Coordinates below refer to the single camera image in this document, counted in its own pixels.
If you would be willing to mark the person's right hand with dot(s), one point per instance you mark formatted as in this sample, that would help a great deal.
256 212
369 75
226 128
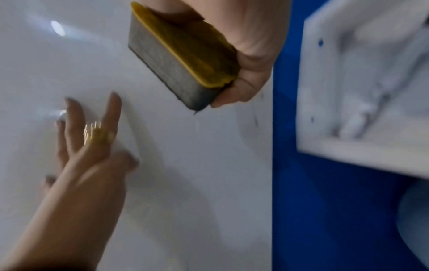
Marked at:
254 39

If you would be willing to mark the person's left hand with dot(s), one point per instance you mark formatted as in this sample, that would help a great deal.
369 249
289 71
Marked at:
77 185

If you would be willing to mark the yellow and black whiteboard eraser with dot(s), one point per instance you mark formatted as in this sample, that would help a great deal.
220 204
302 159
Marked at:
181 55

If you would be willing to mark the large scribbled whiteboard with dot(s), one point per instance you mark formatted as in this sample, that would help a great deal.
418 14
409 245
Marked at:
167 172

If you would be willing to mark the person's blue jeans leg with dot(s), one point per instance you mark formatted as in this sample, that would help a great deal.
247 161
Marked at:
414 219

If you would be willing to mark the white shallow tray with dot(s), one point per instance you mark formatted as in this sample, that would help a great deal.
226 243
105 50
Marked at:
362 92

